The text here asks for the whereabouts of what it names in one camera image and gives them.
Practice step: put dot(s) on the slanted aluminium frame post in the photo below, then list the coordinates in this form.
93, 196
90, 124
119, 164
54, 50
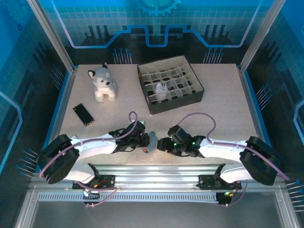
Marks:
261, 35
52, 35

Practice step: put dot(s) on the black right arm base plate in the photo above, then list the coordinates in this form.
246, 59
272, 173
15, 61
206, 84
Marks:
205, 180

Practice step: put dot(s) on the aluminium table side rail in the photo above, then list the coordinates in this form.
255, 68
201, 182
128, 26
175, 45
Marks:
249, 95
64, 95

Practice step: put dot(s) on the black rectangular metal plate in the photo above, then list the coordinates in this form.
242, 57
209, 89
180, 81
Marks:
83, 114

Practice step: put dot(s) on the white sock with black stripes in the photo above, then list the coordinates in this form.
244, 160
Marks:
161, 88

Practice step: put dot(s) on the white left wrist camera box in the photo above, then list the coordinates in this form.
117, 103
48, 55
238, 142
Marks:
142, 122

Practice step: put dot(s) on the grey sock with orange cuff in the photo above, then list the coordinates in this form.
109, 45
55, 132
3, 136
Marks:
153, 142

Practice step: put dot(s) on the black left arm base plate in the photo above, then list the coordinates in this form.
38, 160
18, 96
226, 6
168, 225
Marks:
108, 178

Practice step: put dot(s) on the wide aluminium frame rail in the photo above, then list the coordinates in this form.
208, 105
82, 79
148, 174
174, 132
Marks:
180, 178

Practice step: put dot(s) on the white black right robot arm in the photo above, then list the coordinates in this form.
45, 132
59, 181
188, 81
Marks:
225, 149

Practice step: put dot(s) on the small LED circuit board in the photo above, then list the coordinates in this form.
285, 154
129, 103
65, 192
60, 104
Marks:
226, 194
88, 192

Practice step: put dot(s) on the aluminium lower frame rail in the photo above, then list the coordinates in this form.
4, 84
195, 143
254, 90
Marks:
287, 211
27, 211

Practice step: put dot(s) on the black divided organizer box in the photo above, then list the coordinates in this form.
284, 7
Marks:
171, 83

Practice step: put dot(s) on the grey white husky plush toy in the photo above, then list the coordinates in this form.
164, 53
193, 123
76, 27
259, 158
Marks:
103, 83

